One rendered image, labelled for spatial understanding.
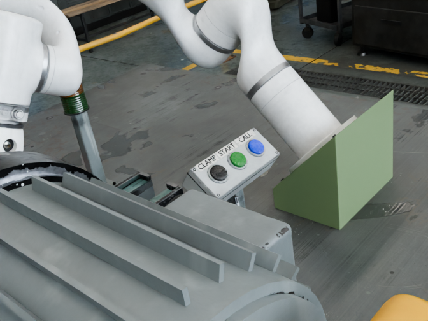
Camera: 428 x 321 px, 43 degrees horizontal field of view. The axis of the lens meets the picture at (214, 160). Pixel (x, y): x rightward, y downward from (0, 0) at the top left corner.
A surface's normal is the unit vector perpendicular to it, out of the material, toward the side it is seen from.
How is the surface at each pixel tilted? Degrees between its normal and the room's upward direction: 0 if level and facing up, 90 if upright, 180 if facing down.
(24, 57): 87
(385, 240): 0
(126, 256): 0
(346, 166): 90
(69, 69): 74
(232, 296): 14
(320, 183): 90
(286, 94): 56
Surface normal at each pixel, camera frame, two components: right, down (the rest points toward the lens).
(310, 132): -0.25, 0.06
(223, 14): -0.53, 0.38
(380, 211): -0.15, -0.87
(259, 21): 0.72, 0.11
